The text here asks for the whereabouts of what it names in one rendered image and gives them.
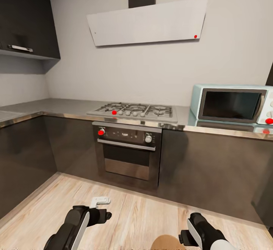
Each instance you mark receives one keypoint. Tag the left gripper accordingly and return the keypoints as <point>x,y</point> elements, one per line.
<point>100,216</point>

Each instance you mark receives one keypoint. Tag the trash can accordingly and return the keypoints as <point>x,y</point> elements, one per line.
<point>167,242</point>

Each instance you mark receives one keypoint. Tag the burner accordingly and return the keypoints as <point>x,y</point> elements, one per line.
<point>166,113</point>

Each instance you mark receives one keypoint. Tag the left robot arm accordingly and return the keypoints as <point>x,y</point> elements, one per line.
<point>70,233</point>

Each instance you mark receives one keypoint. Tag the range hood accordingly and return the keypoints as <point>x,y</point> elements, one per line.
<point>145,21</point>

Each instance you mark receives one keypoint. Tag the cabinet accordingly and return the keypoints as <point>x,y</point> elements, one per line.
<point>27,29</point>

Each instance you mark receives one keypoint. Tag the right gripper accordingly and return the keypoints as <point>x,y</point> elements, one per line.
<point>186,239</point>

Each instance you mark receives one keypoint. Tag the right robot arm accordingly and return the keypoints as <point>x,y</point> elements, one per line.
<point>202,234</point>

